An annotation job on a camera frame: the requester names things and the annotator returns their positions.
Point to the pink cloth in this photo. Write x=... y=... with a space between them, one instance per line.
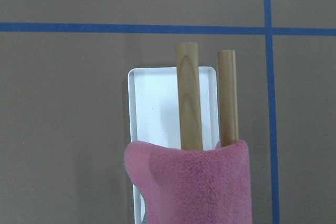
x=192 y=186

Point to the white rack tray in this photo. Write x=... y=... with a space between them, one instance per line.
x=154 y=106

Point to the wooden rack rod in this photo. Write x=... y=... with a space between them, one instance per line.
x=189 y=96
x=227 y=87

